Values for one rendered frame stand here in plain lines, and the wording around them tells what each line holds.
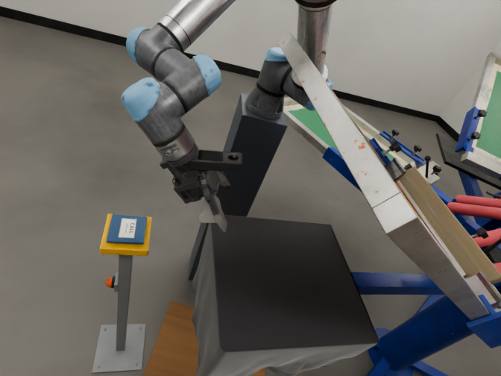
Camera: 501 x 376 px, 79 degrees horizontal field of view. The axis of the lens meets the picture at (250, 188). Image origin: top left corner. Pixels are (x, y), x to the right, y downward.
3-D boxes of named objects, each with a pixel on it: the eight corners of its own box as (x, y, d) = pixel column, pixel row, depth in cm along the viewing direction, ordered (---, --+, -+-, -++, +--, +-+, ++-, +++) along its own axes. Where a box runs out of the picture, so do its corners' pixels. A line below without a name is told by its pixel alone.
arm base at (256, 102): (244, 94, 123) (251, 71, 117) (279, 104, 127) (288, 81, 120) (246, 113, 112) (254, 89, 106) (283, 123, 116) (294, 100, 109)
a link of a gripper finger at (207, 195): (217, 212, 71) (204, 177, 70) (224, 210, 70) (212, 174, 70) (209, 217, 66) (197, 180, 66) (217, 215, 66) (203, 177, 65)
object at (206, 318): (190, 396, 102) (220, 351, 75) (189, 276, 134) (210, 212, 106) (200, 395, 103) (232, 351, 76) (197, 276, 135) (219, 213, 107)
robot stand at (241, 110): (190, 255, 201) (241, 92, 124) (217, 259, 206) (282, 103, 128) (188, 280, 188) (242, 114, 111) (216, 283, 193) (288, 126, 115)
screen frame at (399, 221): (385, 233, 34) (417, 217, 33) (276, 42, 75) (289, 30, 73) (493, 342, 82) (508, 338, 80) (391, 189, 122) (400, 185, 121)
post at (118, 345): (92, 373, 141) (77, 261, 79) (101, 325, 156) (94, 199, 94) (142, 369, 148) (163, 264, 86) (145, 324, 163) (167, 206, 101)
